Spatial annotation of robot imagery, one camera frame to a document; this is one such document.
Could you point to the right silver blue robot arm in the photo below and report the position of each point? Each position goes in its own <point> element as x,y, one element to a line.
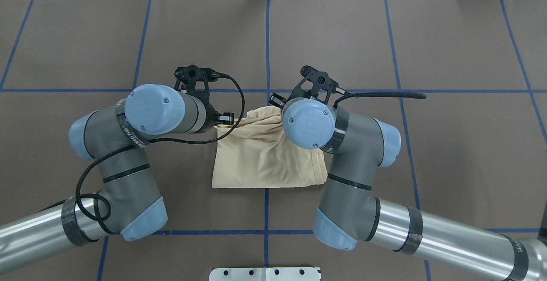
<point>350,210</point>

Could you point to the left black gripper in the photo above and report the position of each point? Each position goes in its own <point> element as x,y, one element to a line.
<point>210,116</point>

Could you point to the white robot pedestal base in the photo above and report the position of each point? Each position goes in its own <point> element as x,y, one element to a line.
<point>266,274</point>

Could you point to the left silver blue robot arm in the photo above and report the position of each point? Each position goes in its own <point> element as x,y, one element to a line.
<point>117,193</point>

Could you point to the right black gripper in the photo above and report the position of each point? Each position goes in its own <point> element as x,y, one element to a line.
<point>278,100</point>

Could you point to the cream long-sleeve printed shirt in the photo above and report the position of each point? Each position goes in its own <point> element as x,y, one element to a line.
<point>257,154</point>

